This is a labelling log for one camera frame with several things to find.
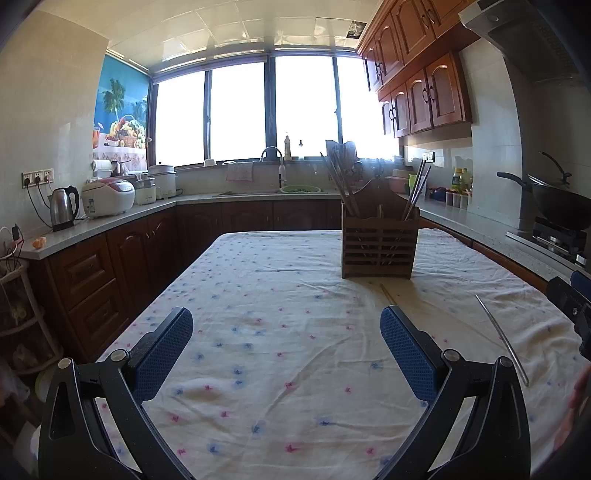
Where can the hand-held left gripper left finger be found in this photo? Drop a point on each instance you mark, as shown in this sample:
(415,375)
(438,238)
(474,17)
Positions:
(161,355)

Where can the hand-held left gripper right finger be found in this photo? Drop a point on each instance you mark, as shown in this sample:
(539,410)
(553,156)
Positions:
(408,355)

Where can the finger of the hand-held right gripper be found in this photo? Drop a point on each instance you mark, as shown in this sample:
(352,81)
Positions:
(582,279)
(565,295)

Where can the wooden chopstick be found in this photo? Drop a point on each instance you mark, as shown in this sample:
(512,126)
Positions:
(388,294)

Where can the metal chopstick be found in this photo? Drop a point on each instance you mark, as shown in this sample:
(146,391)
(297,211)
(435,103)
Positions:
(422,187)
(415,187)
(504,338)

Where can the wooden utensil holder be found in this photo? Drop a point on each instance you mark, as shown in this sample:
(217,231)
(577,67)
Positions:
(378,244)

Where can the bundle of wooden chopsticks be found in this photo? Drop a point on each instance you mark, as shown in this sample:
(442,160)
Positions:
(344,194)

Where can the dish rack with utensils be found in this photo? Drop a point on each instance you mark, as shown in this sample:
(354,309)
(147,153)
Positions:
(341,147)

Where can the person's right hand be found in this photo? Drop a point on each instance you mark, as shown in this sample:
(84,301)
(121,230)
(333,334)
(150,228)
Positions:
(581,392)

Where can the gas stove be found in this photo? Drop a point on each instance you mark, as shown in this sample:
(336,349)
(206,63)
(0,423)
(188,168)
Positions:
(554,237)

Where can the black wok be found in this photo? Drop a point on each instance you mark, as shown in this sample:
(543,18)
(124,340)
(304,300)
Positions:
(561,203)

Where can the wooden base cabinets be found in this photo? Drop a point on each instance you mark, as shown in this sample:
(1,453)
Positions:
(134,258)

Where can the wok lid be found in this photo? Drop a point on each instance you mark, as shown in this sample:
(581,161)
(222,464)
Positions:
(565,177)

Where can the floral white tablecloth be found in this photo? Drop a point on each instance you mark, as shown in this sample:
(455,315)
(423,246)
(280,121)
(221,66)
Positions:
(300,323)

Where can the white corner shelf rack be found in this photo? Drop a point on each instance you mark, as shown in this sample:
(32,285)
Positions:
(44,323)

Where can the row of seasoning jars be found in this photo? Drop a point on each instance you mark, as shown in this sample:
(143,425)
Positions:
(457,199)

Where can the grey stone countertop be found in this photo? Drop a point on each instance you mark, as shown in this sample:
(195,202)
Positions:
(138,212)

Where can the green yellow bottle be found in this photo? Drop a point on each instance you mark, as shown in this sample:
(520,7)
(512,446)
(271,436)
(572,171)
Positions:
(457,180)

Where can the small white electric steamer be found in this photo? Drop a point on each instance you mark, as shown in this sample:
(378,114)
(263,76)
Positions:
(147,194)

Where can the white red rice cooker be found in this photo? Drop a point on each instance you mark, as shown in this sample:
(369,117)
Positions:
(108,198)

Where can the orange fruit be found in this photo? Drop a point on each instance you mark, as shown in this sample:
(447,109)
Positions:
(39,242)

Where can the large white cooker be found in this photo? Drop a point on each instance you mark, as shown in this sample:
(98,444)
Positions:
(165,184)

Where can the pink storage container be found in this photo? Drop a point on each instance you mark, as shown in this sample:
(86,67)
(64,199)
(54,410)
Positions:
(398,181)

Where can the steel electric kettle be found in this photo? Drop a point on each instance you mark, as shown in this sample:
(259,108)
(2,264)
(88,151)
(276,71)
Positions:
(63,210)

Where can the steel sink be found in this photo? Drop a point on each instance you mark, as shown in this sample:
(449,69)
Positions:
(244,194)

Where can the small metal pot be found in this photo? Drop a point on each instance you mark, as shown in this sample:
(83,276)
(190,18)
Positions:
(121,168)

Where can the paper towel roll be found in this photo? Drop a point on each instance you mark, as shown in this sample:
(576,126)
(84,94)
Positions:
(102,167)

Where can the green colander basin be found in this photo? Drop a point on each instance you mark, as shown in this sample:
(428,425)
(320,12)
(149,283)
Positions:
(300,189)

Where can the white dishcloth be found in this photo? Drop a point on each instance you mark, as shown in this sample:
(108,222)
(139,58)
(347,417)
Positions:
(239,171)

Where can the chrome faucet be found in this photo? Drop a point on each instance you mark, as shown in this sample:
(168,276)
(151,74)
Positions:
(281,173)

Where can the pale dish soap bottle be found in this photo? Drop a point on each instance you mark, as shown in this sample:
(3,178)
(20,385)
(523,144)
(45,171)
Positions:
(287,148)

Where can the range hood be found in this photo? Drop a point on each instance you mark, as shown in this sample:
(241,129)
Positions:
(531,41)

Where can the fruit print window blind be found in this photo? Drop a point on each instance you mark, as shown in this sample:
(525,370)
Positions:
(122,106)

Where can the kitchen window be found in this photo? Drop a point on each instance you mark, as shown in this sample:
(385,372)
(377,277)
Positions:
(240,110)

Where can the ceiling vent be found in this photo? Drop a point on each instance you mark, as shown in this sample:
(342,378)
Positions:
(355,30)

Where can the row of wall sockets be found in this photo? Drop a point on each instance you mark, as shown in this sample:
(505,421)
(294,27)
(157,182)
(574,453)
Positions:
(37,177)

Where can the wooden wall cabinets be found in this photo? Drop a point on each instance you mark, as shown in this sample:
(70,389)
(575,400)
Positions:
(429,92)

